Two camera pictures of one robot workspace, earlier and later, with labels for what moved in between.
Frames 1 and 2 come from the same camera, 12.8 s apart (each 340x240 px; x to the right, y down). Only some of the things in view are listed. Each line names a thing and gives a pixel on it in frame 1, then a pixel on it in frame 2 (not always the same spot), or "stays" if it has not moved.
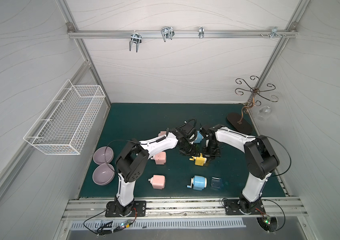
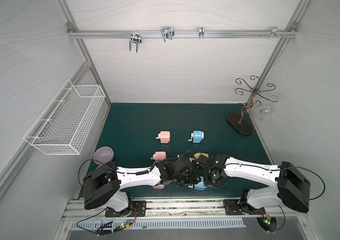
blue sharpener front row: (198, 183) stays
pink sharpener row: (160, 158) stays
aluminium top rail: (72, 33) stays
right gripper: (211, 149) to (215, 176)
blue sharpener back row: (199, 137) stays
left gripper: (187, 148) to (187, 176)
